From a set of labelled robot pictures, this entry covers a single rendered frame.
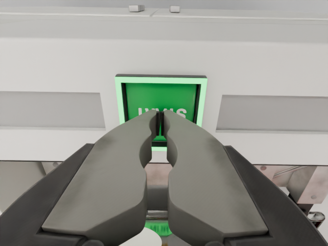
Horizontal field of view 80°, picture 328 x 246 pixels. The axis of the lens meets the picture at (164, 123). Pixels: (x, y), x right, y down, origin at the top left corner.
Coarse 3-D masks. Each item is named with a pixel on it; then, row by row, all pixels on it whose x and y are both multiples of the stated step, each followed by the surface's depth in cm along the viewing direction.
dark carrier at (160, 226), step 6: (150, 222) 30; (156, 222) 30; (162, 222) 30; (150, 228) 31; (156, 228) 31; (162, 228) 31; (168, 228) 31; (162, 234) 32; (168, 234) 32; (162, 240) 33; (168, 240) 33; (174, 240) 33; (180, 240) 33
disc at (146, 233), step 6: (144, 228) 31; (138, 234) 32; (144, 234) 32; (150, 234) 32; (156, 234) 32; (132, 240) 33; (138, 240) 33; (144, 240) 33; (150, 240) 33; (156, 240) 33
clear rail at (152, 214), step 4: (148, 212) 29; (152, 212) 29; (156, 212) 29; (160, 212) 29; (164, 212) 29; (308, 212) 30; (312, 212) 30; (316, 212) 30; (320, 212) 30; (148, 216) 29; (152, 216) 29; (156, 216) 29; (160, 216) 29; (164, 216) 29; (308, 216) 29; (312, 216) 29; (316, 216) 29; (320, 216) 29; (324, 216) 29; (312, 220) 29; (316, 220) 29; (320, 220) 29; (324, 220) 29
